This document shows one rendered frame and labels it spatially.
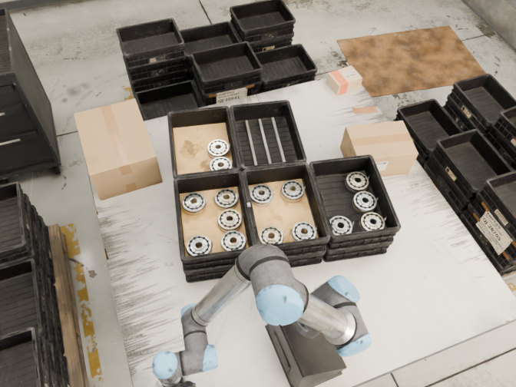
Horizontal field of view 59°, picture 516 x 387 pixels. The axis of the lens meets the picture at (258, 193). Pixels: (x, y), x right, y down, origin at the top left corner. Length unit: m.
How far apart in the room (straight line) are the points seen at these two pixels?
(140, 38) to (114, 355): 2.08
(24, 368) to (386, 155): 1.85
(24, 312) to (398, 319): 1.71
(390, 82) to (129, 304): 2.81
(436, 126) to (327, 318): 2.20
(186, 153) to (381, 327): 1.16
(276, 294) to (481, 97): 2.63
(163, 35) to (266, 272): 2.50
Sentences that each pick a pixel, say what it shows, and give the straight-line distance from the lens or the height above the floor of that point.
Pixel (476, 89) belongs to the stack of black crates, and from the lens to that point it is 3.58.
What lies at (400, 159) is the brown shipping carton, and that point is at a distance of 2.31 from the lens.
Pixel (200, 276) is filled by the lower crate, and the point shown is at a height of 0.74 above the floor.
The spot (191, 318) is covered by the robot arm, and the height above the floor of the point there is 1.10.
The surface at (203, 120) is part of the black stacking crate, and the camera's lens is 2.31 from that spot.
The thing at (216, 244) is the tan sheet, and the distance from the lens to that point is 1.93.
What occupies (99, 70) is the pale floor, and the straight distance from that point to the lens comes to 4.06.
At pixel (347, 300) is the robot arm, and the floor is 1.08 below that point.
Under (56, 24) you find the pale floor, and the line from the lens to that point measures 4.66.
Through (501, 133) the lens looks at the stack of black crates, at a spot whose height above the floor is 0.50.
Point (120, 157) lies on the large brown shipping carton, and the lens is 2.16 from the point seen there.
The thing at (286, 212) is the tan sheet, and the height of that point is 0.83.
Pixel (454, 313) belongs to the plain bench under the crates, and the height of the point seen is 0.70.
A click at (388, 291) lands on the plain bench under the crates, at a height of 0.70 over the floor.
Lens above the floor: 2.52
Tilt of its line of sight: 55 degrees down
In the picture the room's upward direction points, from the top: 3 degrees clockwise
